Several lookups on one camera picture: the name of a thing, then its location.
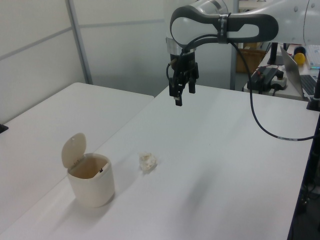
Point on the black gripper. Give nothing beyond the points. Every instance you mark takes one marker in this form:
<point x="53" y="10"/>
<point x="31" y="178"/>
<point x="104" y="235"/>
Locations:
<point x="183" y="62"/>

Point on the white paper trash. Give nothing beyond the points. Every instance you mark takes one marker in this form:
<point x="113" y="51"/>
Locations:
<point x="147" y="162"/>

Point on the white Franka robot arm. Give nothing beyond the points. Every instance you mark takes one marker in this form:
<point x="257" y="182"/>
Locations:
<point x="190" y="25"/>

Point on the small cream bin with lid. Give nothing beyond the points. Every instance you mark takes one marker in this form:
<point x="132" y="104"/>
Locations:
<point x="92" y="190"/>

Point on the brown cardboard box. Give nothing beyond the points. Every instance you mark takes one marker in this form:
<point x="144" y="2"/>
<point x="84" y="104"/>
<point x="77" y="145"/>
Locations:
<point x="256" y="58"/>

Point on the black control box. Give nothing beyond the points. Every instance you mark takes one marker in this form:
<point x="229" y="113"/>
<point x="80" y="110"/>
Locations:
<point x="262" y="78"/>

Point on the black monitor stand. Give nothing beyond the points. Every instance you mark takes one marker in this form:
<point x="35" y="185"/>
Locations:
<point x="273" y="53"/>

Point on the grey emergency stop button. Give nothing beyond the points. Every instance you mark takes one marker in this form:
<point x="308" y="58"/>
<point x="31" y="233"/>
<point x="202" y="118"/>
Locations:
<point x="279" y="80"/>

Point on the grey desk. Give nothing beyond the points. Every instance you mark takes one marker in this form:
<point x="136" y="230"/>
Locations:
<point x="282" y="94"/>

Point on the silver laptop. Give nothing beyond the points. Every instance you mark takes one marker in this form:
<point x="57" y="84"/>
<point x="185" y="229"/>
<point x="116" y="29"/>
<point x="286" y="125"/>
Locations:
<point x="291" y="68"/>

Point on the yellow toy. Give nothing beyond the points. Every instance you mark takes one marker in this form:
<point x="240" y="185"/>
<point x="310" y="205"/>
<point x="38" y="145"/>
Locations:
<point x="299" y="59"/>

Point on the black stand pole with base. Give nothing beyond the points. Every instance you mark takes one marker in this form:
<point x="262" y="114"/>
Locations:
<point x="317" y="95"/>

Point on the grey partition post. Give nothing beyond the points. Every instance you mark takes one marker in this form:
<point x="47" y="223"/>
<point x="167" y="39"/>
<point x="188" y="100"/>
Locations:
<point x="80" y="45"/>

